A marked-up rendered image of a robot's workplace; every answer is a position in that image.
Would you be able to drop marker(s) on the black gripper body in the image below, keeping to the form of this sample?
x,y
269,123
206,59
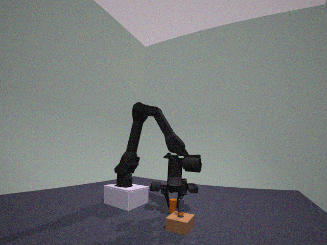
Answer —
x,y
156,186

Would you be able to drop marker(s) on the tan square block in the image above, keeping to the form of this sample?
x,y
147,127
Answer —
x,y
181,225

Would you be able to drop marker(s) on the orange cylinder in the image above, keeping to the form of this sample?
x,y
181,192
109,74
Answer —
x,y
172,205

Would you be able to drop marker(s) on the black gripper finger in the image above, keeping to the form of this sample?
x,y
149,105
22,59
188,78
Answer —
x,y
180,194
166,194

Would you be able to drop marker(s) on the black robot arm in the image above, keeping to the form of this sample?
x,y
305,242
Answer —
x,y
129,160

